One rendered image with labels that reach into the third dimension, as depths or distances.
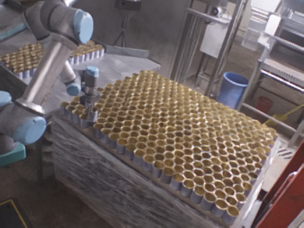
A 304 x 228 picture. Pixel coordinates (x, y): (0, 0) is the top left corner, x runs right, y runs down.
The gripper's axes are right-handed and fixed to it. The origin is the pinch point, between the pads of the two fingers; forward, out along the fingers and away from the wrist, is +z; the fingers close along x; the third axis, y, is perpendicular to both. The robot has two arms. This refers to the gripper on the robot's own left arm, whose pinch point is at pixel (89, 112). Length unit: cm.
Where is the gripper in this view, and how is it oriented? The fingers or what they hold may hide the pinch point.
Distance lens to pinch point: 177.3
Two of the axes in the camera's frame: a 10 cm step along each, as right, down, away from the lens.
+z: -1.7, 8.3, 5.3
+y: 7.9, 4.4, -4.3
